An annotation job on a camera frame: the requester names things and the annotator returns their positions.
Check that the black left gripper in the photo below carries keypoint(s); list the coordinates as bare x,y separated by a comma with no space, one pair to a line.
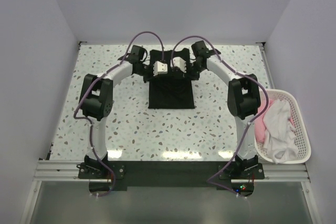
146,79

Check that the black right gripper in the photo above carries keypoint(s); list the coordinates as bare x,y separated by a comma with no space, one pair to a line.
192,77

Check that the black t-shirt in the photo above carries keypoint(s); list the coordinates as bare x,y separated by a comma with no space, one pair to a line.
170,91

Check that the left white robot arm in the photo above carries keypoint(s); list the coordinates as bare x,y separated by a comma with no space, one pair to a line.
96,100

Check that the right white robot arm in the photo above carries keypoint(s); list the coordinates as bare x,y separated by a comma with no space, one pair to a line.
243,101

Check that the pink t-shirt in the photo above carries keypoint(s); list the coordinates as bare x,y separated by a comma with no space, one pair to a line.
259,124

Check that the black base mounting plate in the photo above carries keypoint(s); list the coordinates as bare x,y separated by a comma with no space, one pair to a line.
222,181

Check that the white plastic laundry basket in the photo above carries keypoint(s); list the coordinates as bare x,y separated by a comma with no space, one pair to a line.
301,140

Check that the white t-shirt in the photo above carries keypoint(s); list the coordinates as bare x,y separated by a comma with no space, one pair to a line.
279,142

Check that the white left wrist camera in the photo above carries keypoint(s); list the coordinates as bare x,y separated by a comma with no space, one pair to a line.
160,68

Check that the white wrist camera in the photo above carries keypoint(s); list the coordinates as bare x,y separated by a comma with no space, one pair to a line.
160,68
180,64

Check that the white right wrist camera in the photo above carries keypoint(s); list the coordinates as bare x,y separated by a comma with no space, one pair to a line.
180,64

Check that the aluminium front rail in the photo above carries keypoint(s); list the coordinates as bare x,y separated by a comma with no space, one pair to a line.
70,171

